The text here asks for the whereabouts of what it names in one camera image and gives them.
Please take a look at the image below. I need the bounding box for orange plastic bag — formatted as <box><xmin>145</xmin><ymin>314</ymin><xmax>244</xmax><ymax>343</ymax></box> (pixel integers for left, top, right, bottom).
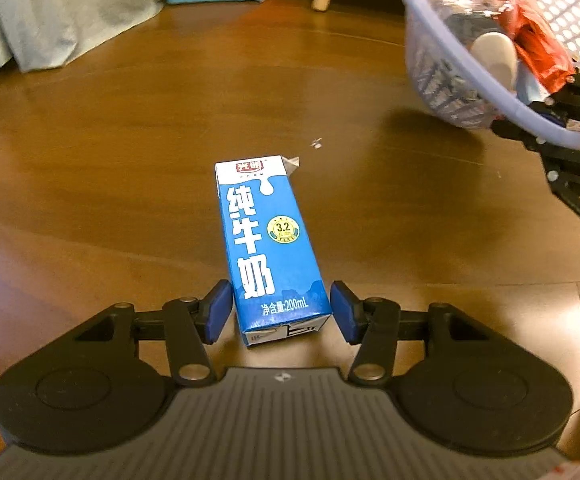
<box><xmin>497</xmin><ymin>0</ymin><xmax>575</xmax><ymax>93</ymax></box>

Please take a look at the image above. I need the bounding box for blue milk carton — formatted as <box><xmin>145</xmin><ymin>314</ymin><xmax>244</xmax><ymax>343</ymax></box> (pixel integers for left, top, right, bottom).
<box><xmin>214</xmin><ymin>155</ymin><xmax>332</xmax><ymax>347</ymax></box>

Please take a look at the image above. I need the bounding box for lavender plastic mesh basket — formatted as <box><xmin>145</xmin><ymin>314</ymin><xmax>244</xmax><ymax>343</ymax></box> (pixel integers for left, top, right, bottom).
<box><xmin>403</xmin><ymin>0</ymin><xmax>580</xmax><ymax>151</ymax></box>

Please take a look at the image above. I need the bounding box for blue surgical face mask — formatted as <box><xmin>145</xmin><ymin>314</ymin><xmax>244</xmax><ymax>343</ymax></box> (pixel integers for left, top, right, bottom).
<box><xmin>516</xmin><ymin>61</ymin><xmax>550</xmax><ymax>105</ymax></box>

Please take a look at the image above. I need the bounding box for beige plastic spoon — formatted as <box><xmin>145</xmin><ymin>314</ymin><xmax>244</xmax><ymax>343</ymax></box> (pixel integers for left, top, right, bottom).
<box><xmin>470</xmin><ymin>32</ymin><xmax>518</xmax><ymax>91</ymax></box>

